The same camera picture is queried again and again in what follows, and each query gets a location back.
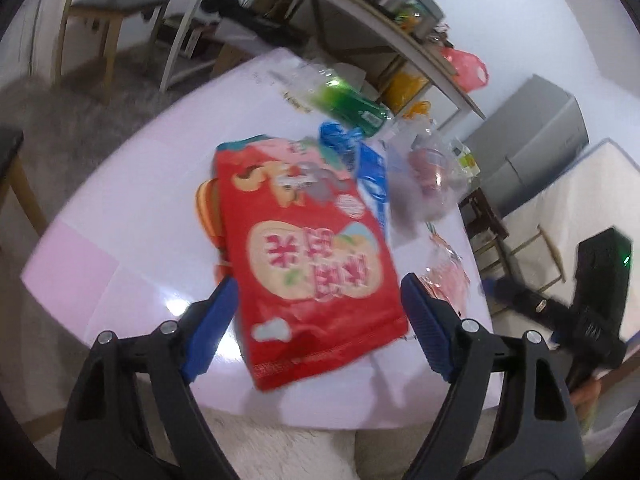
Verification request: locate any red snack bag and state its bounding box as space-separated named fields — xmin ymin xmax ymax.
xmin=214 ymin=136 xmax=408 ymax=391

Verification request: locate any blue wrapper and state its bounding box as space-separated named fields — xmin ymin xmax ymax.
xmin=319 ymin=122 xmax=363 ymax=171

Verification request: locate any white mattress blue trim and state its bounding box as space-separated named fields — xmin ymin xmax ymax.
xmin=504 ymin=141 xmax=639 ymax=340

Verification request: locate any dark wooden stool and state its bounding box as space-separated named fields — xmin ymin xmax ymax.
xmin=459 ymin=188 xmax=509 ymax=274

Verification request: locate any red transparent wrapper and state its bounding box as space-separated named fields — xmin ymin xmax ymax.
xmin=419 ymin=222 xmax=471 ymax=318

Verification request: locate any grey refrigerator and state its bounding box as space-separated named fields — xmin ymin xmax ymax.
xmin=464 ymin=75 xmax=589 ymax=217

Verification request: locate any clear plastic food container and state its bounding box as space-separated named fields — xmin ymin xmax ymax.
xmin=384 ymin=119 xmax=480 ymax=224

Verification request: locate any blue white carton box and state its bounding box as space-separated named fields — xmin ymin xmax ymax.
xmin=355 ymin=142 xmax=390 ymax=242

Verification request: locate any pink plastic bag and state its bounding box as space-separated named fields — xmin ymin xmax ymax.
xmin=440 ymin=48 xmax=489 ymax=92

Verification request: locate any yellow plastic bag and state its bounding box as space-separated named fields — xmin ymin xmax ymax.
xmin=381 ymin=72 xmax=430 ymax=114

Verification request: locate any green plastic bottle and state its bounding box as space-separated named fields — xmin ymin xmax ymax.
xmin=272 ymin=63 xmax=393 ymax=138

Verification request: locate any long wooden shelf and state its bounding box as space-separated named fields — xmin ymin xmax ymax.
xmin=160 ymin=0 xmax=486 ymax=119

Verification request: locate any black seat wooden chair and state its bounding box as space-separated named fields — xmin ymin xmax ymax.
xmin=53 ymin=0 xmax=171 ymax=104

